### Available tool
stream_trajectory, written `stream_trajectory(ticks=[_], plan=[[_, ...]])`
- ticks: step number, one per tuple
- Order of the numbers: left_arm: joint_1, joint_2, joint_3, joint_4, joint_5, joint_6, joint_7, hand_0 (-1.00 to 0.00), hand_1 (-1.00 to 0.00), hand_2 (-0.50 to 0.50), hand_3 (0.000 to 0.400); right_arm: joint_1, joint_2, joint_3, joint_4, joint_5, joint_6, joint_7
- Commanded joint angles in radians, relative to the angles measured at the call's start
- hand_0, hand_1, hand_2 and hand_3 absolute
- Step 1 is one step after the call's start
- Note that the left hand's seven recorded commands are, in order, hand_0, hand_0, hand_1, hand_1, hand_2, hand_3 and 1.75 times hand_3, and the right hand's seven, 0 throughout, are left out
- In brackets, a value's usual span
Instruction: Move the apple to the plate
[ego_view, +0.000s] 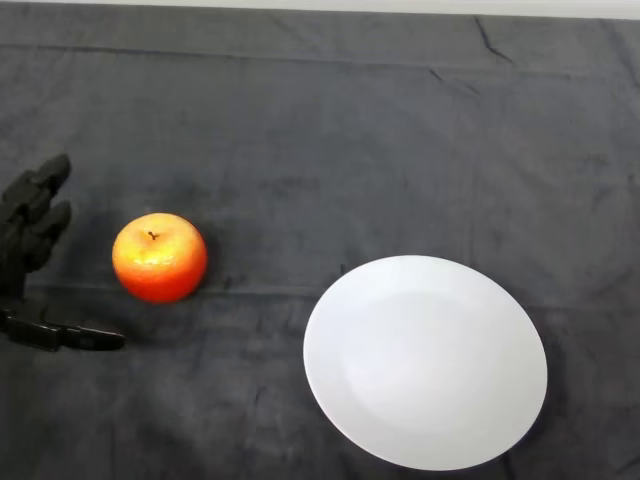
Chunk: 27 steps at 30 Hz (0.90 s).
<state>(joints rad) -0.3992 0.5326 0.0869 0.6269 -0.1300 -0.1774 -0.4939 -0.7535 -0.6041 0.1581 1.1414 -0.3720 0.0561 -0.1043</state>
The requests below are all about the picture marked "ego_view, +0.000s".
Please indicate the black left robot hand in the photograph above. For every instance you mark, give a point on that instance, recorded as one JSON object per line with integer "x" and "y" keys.
{"x": 25, "y": 225}

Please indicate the red yellow apple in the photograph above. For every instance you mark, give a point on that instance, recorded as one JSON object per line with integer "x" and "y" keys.
{"x": 160, "y": 270}

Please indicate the white round plate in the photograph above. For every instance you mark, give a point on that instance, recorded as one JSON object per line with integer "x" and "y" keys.
{"x": 425, "y": 365}

